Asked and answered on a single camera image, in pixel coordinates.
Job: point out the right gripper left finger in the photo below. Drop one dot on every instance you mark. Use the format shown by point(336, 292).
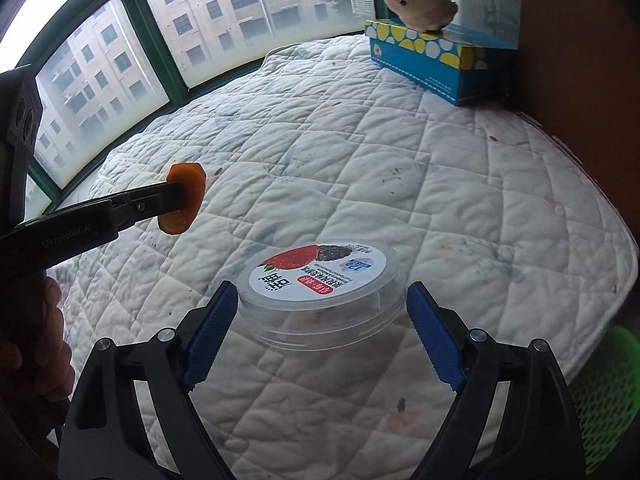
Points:
point(104, 435)

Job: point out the orange peel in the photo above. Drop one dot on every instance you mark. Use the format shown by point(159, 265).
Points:
point(192, 178)

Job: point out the green plastic waste basket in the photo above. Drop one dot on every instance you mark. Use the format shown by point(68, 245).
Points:
point(606, 397)

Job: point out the blue yellow tissue box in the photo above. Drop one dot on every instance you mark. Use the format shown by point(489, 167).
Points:
point(458, 64)

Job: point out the strawberry yogurt tub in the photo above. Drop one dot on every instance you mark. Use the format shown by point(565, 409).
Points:
point(321, 296)

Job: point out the person's left hand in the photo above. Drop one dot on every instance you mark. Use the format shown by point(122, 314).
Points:
point(56, 377)

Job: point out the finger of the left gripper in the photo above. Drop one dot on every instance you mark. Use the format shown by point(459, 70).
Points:
point(126, 208)

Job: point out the beige plush toy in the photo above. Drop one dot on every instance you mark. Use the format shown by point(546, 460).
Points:
point(424, 15)

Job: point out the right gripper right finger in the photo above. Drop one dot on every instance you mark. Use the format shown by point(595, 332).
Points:
point(539, 435)

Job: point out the brown wooden cabinet panel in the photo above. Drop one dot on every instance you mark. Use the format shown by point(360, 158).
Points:
point(581, 82)

